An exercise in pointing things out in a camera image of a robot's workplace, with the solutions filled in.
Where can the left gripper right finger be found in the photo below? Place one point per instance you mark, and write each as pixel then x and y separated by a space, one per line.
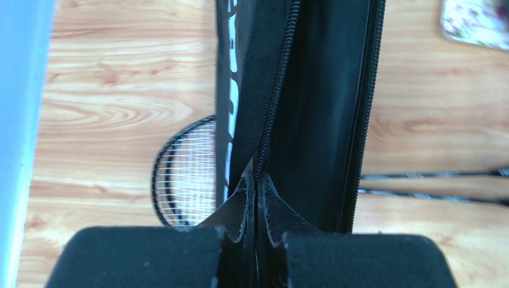
pixel 293 253

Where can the black racket bag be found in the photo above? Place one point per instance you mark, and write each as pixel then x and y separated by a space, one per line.
pixel 294 89

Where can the floral tray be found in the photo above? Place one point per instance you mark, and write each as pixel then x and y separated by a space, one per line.
pixel 477 22

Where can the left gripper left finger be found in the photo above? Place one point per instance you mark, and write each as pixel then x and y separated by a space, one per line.
pixel 216 253

